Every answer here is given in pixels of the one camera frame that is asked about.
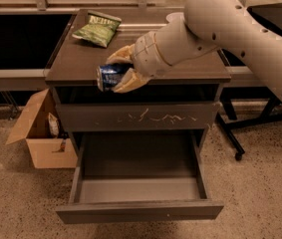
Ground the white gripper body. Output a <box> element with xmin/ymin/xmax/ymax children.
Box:
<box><xmin>132</xmin><ymin>31</ymin><xmax>171</xmax><ymax>78</ymax></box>

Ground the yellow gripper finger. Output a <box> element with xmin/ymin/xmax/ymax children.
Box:
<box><xmin>106</xmin><ymin>45</ymin><xmax>135</xmax><ymax>64</ymax></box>
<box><xmin>112</xmin><ymin>68</ymin><xmax>149</xmax><ymax>94</ymax></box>

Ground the blue pepsi can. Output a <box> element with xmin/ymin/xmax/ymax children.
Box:
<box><xmin>97</xmin><ymin>63</ymin><xmax>134</xmax><ymax>92</ymax></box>

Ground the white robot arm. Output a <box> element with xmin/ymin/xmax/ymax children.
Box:
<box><xmin>107</xmin><ymin>0</ymin><xmax>282</xmax><ymax>102</ymax></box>

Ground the closed scratched top drawer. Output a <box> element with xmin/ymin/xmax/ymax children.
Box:
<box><xmin>56</xmin><ymin>102</ymin><xmax>219</xmax><ymax>131</ymax></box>

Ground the grey drawer cabinet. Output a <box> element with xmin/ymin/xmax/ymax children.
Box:
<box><xmin>46</xmin><ymin>9</ymin><xmax>230</xmax><ymax>224</ymax></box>

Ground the open grey middle drawer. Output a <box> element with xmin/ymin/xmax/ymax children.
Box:
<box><xmin>57</xmin><ymin>130</ymin><xmax>223</xmax><ymax>224</ymax></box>

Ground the green chips bag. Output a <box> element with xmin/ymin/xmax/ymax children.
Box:
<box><xmin>72</xmin><ymin>10</ymin><xmax>122</xmax><ymax>48</ymax></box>

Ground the white ceramic bowl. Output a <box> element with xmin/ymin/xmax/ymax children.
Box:
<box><xmin>166</xmin><ymin>12</ymin><xmax>184</xmax><ymax>23</ymax></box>

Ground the white bag in box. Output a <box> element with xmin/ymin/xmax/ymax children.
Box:
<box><xmin>48</xmin><ymin>113</ymin><xmax>60</xmax><ymax>137</ymax></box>

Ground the open cardboard box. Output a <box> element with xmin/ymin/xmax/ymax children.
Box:
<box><xmin>6</xmin><ymin>90</ymin><xmax>77</xmax><ymax>168</ymax></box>

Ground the black rolling table stand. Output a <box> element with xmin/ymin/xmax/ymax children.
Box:
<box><xmin>215</xmin><ymin>0</ymin><xmax>282</xmax><ymax>161</ymax></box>

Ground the metal window railing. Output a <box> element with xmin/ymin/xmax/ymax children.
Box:
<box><xmin>0</xmin><ymin>0</ymin><xmax>282</xmax><ymax>92</ymax></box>

